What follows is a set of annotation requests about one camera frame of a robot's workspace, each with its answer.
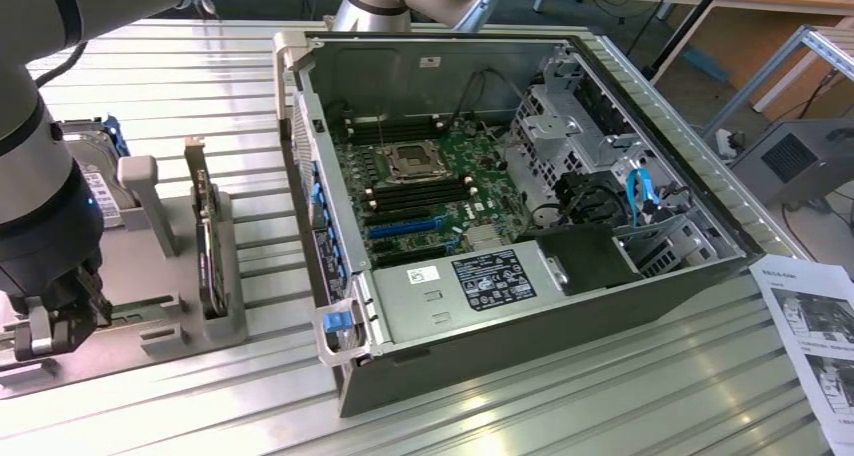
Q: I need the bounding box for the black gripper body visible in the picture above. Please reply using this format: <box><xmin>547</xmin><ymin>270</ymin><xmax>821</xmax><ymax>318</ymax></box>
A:
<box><xmin>0</xmin><ymin>169</ymin><xmax>110</xmax><ymax>305</ymax></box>

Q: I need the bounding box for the black RAM slot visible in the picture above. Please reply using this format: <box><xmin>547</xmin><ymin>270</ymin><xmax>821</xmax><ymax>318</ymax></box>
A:
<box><xmin>347</xmin><ymin>127</ymin><xmax>442</xmax><ymax>140</ymax></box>
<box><xmin>365</xmin><ymin>196</ymin><xmax>478</xmax><ymax>213</ymax></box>
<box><xmin>343</xmin><ymin>115</ymin><xmax>439</xmax><ymax>128</ymax></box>
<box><xmin>366</xmin><ymin>189</ymin><xmax>475</xmax><ymax>205</ymax></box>
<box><xmin>370</xmin><ymin>176</ymin><xmax>470</xmax><ymax>191</ymax></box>
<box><xmin>369</xmin><ymin>183</ymin><xmax>473</xmax><ymax>198</ymax></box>
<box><xmin>345</xmin><ymin>121</ymin><xmax>441</xmax><ymax>134</ymax></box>

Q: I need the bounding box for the grey parts rack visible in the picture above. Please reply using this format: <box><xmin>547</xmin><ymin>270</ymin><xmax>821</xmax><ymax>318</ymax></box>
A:
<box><xmin>0</xmin><ymin>154</ymin><xmax>253</xmax><ymax>388</ymax></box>

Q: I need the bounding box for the black graphics card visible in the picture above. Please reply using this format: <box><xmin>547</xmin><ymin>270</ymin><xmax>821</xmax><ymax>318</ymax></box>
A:
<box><xmin>182</xmin><ymin>134</ymin><xmax>234</xmax><ymax>323</ymax></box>

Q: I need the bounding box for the black expansion slot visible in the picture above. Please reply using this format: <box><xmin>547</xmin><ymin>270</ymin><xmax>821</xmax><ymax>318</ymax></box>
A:
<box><xmin>365</xmin><ymin>206</ymin><xmax>434</xmax><ymax>228</ymax></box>
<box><xmin>375</xmin><ymin>244</ymin><xmax>451</xmax><ymax>268</ymax></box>

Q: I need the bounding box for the blue expansion slot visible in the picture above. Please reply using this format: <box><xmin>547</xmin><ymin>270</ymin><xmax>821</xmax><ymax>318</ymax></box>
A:
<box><xmin>367</xmin><ymin>217</ymin><xmax>449</xmax><ymax>241</ymax></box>

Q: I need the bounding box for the grey power supply unit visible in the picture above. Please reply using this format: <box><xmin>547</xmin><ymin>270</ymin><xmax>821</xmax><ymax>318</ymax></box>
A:
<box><xmin>369</xmin><ymin>239</ymin><xmax>570</xmax><ymax>346</ymax></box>

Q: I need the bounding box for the CPU socket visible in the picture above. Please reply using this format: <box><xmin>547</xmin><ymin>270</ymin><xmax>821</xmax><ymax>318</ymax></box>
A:
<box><xmin>375</xmin><ymin>139</ymin><xmax>447</xmax><ymax>183</ymax></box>

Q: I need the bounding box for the green motherboard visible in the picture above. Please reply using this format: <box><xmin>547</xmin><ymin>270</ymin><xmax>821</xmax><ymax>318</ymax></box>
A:
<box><xmin>331</xmin><ymin>118</ymin><xmax>537</xmax><ymax>271</ymax></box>

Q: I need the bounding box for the silver chipset heat sink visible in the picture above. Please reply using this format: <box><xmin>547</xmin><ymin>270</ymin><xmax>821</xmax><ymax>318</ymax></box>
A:
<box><xmin>465</xmin><ymin>227</ymin><xmax>510</xmax><ymax>251</ymax></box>

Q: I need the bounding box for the open black PC case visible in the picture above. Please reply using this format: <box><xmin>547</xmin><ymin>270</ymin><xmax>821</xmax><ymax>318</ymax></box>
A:
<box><xmin>271</xmin><ymin>27</ymin><xmax>770</xmax><ymax>420</ymax></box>

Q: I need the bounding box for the metal disk bay cage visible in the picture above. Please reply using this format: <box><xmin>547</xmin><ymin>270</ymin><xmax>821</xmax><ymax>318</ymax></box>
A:
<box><xmin>507</xmin><ymin>41</ymin><xmax>750</xmax><ymax>279</ymax></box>

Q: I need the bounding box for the white power strip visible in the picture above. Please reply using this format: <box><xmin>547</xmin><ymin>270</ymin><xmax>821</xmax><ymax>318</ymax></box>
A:
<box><xmin>713</xmin><ymin>127</ymin><xmax>746</xmax><ymax>160</ymax></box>

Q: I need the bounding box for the black stand pole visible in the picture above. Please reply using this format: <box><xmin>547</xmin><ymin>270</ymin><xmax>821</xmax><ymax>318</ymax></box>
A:
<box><xmin>645</xmin><ymin>0</ymin><xmax>734</xmax><ymax>85</ymax></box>

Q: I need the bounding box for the printed instruction paper sheet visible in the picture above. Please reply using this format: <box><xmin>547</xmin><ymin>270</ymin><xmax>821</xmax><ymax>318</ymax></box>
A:
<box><xmin>746</xmin><ymin>259</ymin><xmax>854</xmax><ymax>456</ymax></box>

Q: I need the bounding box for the grey metal box unit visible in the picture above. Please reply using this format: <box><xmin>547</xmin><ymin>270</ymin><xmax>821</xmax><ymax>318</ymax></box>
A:
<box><xmin>725</xmin><ymin>117</ymin><xmax>854</xmax><ymax>206</ymax></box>

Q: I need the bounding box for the hard disk with blue bracket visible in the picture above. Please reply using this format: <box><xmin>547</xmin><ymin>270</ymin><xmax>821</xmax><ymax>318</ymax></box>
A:
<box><xmin>54</xmin><ymin>114</ymin><xmax>136</xmax><ymax>227</ymax></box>

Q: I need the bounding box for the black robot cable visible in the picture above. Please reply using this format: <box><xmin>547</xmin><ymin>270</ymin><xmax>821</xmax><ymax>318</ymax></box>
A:
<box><xmin>31</xmin><ymin>39</ymin><xmax>90</xmax><ymax>88</ymax></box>

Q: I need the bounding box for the black looped wire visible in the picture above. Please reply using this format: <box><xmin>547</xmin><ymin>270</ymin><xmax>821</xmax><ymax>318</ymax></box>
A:
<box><xmin>450</xmin><ymin>67</ymin><xmax>527</xmax><ymax>129</ymax></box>

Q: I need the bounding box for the black power wire bundle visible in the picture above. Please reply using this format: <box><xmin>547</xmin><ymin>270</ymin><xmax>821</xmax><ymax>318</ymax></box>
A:
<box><xmin>554</xmin><ymin>169</ymin><xmax>633</xmax><ymax>229</ymax></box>

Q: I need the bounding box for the blue SATA wire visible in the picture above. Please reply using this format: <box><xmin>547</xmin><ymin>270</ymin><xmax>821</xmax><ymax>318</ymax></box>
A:
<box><xmin>622</xmin><ymin>167</ymin><xmax>664</xmax><ymax>228</ymax></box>

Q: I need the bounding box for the aluminium profile frame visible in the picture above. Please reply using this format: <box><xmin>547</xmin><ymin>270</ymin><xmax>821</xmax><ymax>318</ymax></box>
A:
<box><xmin>700</xmin><ymin>23</ymin><xmax>854</xmax><ymax>143</ymax></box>

